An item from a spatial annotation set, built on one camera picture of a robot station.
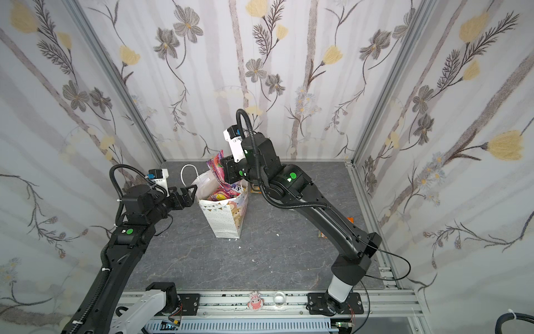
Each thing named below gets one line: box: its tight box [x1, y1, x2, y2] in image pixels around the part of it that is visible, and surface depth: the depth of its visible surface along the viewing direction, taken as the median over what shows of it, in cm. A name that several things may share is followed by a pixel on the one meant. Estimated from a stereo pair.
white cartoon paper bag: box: [180, 164, 249, 240], surface depth 80 cm
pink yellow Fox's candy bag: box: [207, 185, 242, 202], surface depth 84 cm
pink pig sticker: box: [247, 291, 265, 311], surface depth 74 cm
